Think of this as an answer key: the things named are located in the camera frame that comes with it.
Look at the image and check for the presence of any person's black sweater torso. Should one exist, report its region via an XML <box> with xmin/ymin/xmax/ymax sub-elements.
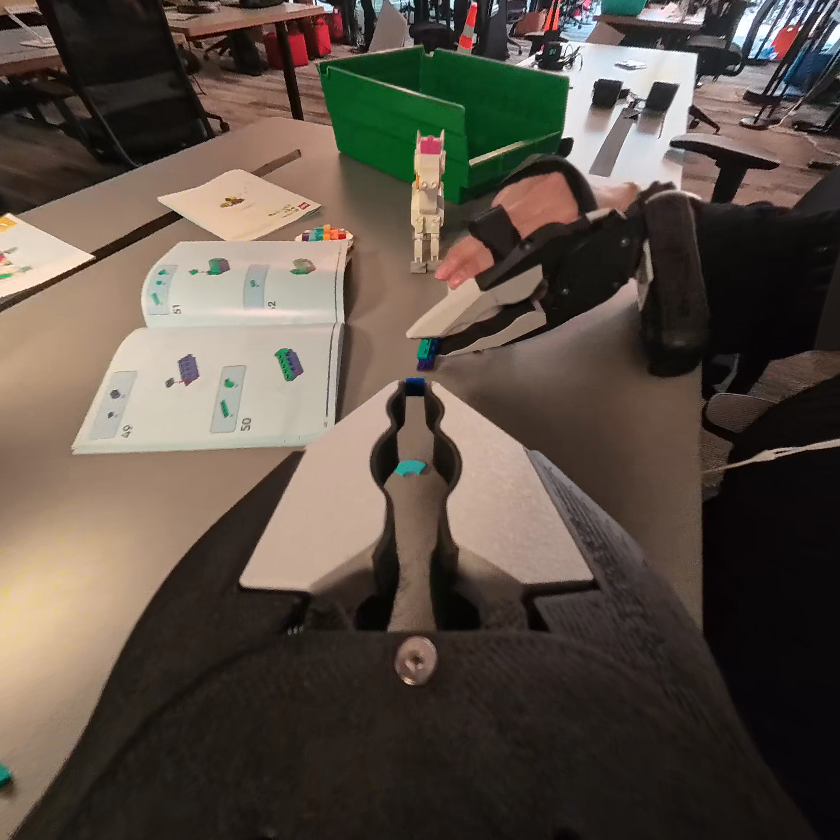
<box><xmin>702</xmin><ymin>381</ymin><xmax>840</xmax><ymax>840</ymax></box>

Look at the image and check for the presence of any wooden desk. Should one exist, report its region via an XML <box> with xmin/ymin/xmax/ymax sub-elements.
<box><xmin>164</xmin><ymin>0</ymin><xmax>327</xmax><ymax>122</ymax></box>

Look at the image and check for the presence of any open instruction booklet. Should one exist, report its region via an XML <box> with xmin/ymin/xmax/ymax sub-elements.
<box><xmin>71</xmin><ymin>239</ymin><xmax>355</xmax><ymax>455</ymax></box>

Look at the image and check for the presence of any black office chair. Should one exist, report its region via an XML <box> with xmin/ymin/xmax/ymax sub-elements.
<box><xmin>36</xmin><ymin>0</ymin><xmax>231</xmax><ymax>168</ymax></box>

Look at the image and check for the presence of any green plastic bin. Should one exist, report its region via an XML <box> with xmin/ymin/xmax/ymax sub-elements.
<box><xmin>317</xmin><ymin>46</ymin><xmax>571</xmax><ymax>206</ymax></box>

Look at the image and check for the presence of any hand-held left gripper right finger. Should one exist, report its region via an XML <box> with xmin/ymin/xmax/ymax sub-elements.
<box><xmin>427</xmin><ymin>379</ymin><xmax>596</xmax><ymax>627</ymax></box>

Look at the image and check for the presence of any person's right hand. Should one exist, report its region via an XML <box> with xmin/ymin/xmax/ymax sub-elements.
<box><xmin>436</xmin><ymin>172</ymin><xmax>641</xmax><ymax>290</ymax></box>

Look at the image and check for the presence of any rainbow toy brick arch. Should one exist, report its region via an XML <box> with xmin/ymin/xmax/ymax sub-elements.
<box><xmin>295</xmin><ymin>224</ymin><xmax>355</xmax><ymax>248</ymax></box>

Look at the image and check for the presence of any small white instruction booklet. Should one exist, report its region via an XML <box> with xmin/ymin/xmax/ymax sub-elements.
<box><xmin>157</xmin><ymin>169</ymin><xmax>322</xmax><ymax>242</ymax></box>

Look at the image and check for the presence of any white cord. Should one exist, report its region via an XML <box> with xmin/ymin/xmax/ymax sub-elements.
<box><xmin>701</xmin><ymin>438</ymin><xmax>840</xmax><ymax>477</ymax></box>

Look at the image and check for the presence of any white toy brick unicorn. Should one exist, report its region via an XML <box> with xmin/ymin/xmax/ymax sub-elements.
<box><xmin>408</xmin><ymin>129</ymin><xmax>448</xmax><ymax>275</ymax></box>

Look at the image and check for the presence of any red bag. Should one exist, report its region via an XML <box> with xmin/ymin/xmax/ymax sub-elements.
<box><xmin>262</xmin><ymin>29</ymin><xmax>309</xmax><ymax>70</ymax></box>
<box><xmin>302</xmin><ymin>14</ymin><xmax>334</xmax><ymax>59</ymax></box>

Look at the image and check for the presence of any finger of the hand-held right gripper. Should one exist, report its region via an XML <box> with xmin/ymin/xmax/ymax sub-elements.
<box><xmin>436</xmin><ymin>303</ymin><xmax>549</xmax><ymax>358</ymax></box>
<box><xmin>406</xmin><ymin>276</ymin><xmax>549</xmax><ymax>340</ymax></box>

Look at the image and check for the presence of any colourful cover booklet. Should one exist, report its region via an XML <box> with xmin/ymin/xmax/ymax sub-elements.
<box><xmin>0</xmin><ymin>212</ymin><xmax>97</xmax><ymax>308</ymax></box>

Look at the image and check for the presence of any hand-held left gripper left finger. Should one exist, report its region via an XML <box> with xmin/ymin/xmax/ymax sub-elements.
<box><xmin>238</xmin><ymin>379</ymin><xmax>403</xmax><ymax>631</ymax></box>

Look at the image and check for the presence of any black chair with armrest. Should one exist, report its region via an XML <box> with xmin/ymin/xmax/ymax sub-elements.
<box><xmin>669</xmin><ymin>133</ymin><xmax>781</xmax><ymax>204</ymax></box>

